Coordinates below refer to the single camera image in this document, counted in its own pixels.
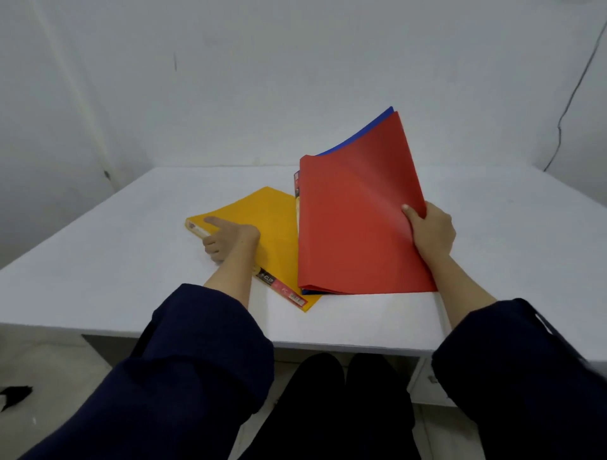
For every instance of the person's right hand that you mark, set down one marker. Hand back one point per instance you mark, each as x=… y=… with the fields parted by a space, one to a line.
x=434 y=232

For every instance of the person's left hand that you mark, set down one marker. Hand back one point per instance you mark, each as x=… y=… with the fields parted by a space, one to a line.
x=237 y=239

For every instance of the person's right thumb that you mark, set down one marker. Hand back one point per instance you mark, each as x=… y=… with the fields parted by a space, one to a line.
x=410 y=219

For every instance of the red plastic folder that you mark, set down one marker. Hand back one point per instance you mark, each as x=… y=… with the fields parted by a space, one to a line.
x=353 y=213

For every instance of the blue plastic folder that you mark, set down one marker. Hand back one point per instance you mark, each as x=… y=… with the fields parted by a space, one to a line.
x=360 y=133

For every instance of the yellow plastic folder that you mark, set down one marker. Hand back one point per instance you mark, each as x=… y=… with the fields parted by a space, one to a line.
x=272 y=222

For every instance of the person's left forearm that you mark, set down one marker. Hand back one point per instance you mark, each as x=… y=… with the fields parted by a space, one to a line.
x=199 y=360

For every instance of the person's right forearm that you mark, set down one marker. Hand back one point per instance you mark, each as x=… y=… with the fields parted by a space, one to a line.
x=512 y=369

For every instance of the white desk drawer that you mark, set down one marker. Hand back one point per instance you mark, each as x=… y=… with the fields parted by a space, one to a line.
x=427 y=386

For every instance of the person's right leg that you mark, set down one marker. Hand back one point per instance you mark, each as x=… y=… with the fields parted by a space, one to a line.
x=379 y=412

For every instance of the person's leg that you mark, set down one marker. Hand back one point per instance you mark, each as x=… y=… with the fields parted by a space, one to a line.
x=379 y=412
x=303 y=412

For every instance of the person's left leg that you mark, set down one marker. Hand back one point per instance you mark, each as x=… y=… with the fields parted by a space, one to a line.
x=303 y=412

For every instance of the black object on floor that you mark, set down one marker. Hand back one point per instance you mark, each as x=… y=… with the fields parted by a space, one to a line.
x=15 y=395

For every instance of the white wall conduit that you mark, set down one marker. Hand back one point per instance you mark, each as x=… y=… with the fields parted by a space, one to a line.
x=76 y=90

